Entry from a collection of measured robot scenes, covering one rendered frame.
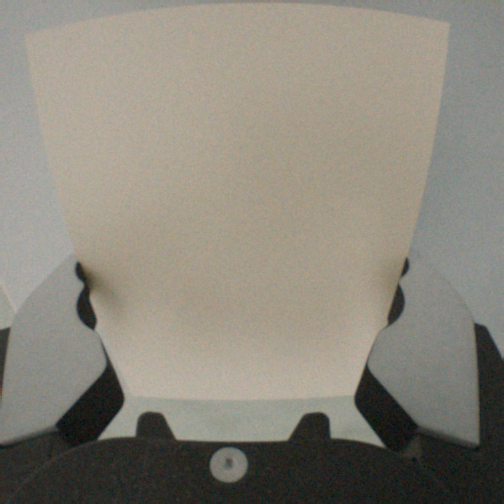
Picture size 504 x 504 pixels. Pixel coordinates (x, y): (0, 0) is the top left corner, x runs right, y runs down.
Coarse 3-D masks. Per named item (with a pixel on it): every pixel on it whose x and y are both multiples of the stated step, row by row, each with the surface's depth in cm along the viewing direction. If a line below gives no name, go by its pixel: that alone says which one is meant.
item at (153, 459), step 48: (144, 432) 5; (48, 480) 4; (96, 480) 4; (144, 480) 4; (192, 480) 4; (240, 480) 4; (288, 480) 4; (336, 480) 4; (384, 480) 4; (432, 480) 4
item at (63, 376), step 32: (64, 288) 9; (32, 320) 7; (64, 320) 8; (96, 320) 10; (32, 352) 6; (64, 352) 7; (96, 352) 7; (32, 384) 6; (64, 384) 6; (96, 384) 6; (0, 416) 5; (32, 416) 5; (64, 416) 5; (96, 416) 6
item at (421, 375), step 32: (416, 256) 10; (416, 288) 9; (448, 288) 9; (416, 320) 7; (448, 320) 7; (384, 352) 7; (416, 352) 6; (448, 352) 6; (384, 384) 6; (416, 384) 6; (448, 384) 6; (384, 416) 6; (416, 416) 5; (448, 416) 5
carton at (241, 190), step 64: (64, 64) 7; (128, 64) 7; (192, 64) 7; (256, 64) 7; (320, 64) 7; (384, 64) 7; (64, 128) 8; (128, 128) 8; (192, 128) 8; (256, 128) 8; (320, 128) 8; (384, 128) 8; (64, 192) 9; (128, 192) 9; (192, 192) 9; (256, 192) 9; (320, 192) 9; (384, 192) 9; (128, 256) 10; (192, 256) 10; (256, 256) 10; (320, 256) 10; (384, 256) 10; (128, 320) 12; (192, 320) 12; (256, 320) 12; (320, 320) 12; (384, 320) 12; (128, 384) 14; (192, 384) 14; (256, 384) 14; (320, 384) 14
